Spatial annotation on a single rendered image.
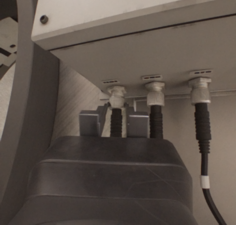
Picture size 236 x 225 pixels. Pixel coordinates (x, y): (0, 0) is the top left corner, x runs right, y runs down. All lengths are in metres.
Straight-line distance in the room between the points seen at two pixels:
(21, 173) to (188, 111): 0.19
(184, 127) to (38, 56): 0.18
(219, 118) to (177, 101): 0.04
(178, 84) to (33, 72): 0.16
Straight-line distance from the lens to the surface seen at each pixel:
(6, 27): 0.89
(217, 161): 0.18
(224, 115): 0.19
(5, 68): 1.18
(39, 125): 0.22
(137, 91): 0.17
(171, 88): 0.17
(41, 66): 0.23
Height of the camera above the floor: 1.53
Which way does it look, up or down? 5 degrees down
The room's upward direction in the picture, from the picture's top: 46 degrees clockwise
